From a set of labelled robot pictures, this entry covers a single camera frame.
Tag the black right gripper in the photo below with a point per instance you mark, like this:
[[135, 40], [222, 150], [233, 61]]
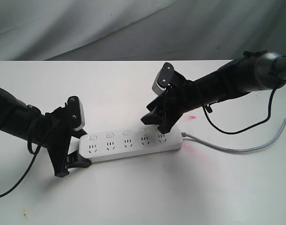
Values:
[[181, 96]]

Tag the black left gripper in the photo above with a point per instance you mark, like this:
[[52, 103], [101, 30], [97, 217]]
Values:
[[58, 141]]

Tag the white five-outlet power strip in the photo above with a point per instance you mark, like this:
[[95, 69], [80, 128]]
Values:
[[128, 142]]

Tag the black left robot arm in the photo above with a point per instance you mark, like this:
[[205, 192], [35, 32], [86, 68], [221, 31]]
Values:
[[21, 120]]

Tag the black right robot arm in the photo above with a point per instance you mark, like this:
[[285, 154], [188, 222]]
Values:
[[254, 71]]

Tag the white backdrop cloth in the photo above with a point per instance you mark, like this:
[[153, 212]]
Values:
[[140, 29]]

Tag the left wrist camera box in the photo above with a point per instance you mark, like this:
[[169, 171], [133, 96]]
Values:
[[75, 113]]

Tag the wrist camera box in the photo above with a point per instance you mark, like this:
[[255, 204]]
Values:
[[163, 78], [75, 113]]

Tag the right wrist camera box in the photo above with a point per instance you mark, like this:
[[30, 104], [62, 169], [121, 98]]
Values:
[[163, 78]]

